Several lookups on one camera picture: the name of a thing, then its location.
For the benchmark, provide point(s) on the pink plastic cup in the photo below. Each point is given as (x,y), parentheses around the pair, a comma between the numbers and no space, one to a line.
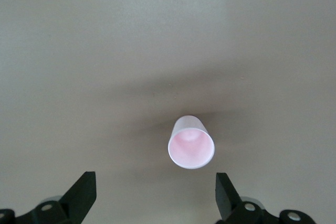
(191,148)

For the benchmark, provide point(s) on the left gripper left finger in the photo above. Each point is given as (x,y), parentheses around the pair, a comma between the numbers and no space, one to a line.
(78,197)

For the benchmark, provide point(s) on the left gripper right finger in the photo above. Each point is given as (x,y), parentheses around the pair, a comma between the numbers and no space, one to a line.
(231,203)

